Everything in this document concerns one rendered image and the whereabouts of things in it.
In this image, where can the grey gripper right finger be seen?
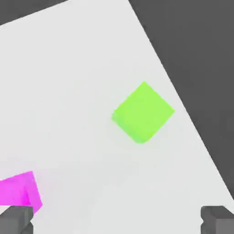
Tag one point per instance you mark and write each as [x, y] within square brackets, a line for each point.
[217, 221]

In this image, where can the small magenta cube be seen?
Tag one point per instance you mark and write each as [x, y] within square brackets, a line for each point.
[16, 190]

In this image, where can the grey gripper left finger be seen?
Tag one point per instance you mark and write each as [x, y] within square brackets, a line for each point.
[14, 219]

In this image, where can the small green cube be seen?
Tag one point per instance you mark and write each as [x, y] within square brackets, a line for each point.
[143, 113]

